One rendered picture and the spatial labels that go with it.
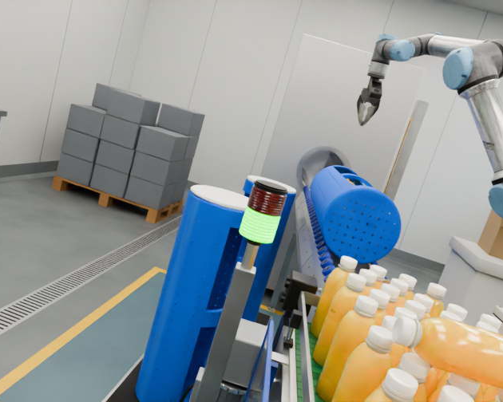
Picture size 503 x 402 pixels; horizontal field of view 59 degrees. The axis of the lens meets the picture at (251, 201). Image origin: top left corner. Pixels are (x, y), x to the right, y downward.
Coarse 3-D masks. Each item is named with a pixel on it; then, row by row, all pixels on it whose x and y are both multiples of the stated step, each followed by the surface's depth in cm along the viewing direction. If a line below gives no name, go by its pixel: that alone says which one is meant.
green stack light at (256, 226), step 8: (248, 208) 78; (248, 216) 78; (256, 216) 77; (264, 216) 77; (272, 216) 78; (248, 224) 78; (256, 224) 77; (264, 224) 77; (272, 224) 78; (240, 232) 79; (248, 232) 78; (256, 232) 77; (264, 232) 77; (272, 232) 78; (256, 240) 77; (264, 240) 78; (272, 240) 80
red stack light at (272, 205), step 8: (256, 192) 77; (264, 192) 76; (248, 200) 79; (256, 200) 77; (264, 200) 76; (272, 200) 76; (280, 200) 77; (256, 208) 77; (264, 208) 76; (272, 208) 77; (280, 208) 78
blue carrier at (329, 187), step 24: (336, 168) 244; (312, 192) 227; (336, 192) 167; (360, 192) 159; (336, 216) 161; (360, 216) 161; (384, 216) 160; (336, 240) 163; (360, 240) 163; (384, 240) 162
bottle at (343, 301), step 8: (344, 288) 94; (352, 288) 93; (336, 296) 94; (344, 296) 93; (352, 296) 93; (336, 304) 94; (344, 304) 92; (352, 304) 92; (328, 312) 96; (336, 312) 93; (344, 312) 92; (328, 320) 95; (336, 320) 93; (328, 328) 94; (336, 328) 93; (320, 336) 96; (328, 336) 94; (320, 344) 96; (328, 344) 94; (320, 352) 95; (320, 360) 95
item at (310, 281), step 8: (296, 272) 119; (288, 280) 115; (296, 280) 113; (304, 280) 115; (312, 280) 116; (288, 288) 114; (296, 288) 114; (304, 288) 113; (312, 288) 113; (320, 288) 118; (280, 296) 117; (288, 296) 114; (296, 296) 114; (288, 304) 114; (296, 304) 114; (288, 312) 115
